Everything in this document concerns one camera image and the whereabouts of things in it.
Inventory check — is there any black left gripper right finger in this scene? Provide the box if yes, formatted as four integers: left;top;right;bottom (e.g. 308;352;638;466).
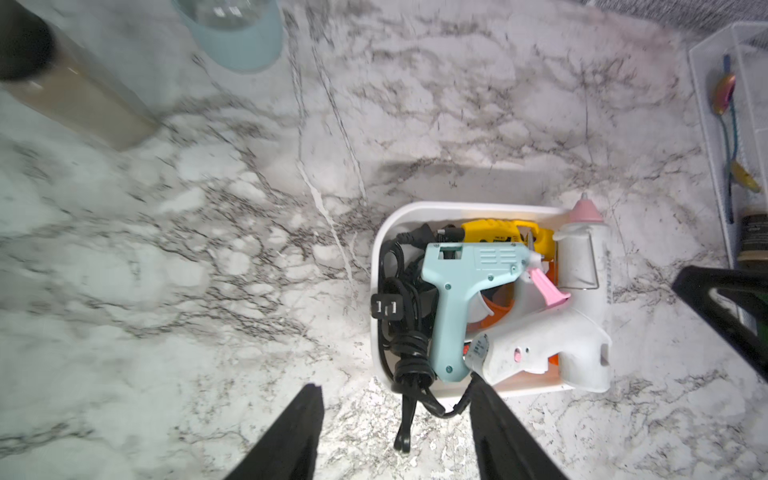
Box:
469;374;566;480

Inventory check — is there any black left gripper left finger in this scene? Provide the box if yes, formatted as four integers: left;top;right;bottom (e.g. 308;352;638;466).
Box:
226;383;325;480

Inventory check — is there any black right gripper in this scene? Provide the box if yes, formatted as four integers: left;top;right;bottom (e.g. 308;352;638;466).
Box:
672;266;767;379

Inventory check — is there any large white pink glue gun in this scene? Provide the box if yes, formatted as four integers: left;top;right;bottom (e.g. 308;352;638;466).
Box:
465;195;612;393

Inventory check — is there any orange glue gun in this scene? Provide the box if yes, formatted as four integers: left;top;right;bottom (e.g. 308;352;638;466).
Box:
467;259;570;334

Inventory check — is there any mint green glue gun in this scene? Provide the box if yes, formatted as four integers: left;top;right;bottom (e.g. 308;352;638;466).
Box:
421;242;542;383

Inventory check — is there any yellow glue gun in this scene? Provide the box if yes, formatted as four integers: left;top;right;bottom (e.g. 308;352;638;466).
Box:
461;219;557;259

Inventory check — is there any white storage box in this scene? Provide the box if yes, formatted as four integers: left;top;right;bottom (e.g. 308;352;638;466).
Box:
369;200;577;402

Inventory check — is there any colourful spoon in tray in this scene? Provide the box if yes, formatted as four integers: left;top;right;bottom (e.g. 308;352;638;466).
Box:
710;54;761;225

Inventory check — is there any clear plastic tray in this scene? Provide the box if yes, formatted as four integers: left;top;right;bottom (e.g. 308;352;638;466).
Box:
688;21;767;269

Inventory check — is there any mint green lidded jar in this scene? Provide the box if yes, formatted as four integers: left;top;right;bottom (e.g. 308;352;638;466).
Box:
173;0;283;73

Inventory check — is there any brown spice jar black lid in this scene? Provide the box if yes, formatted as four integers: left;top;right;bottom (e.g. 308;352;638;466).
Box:
1;1;159;151

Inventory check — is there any black power cord bundle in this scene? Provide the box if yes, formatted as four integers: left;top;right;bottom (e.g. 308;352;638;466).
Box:
370;223;475;454

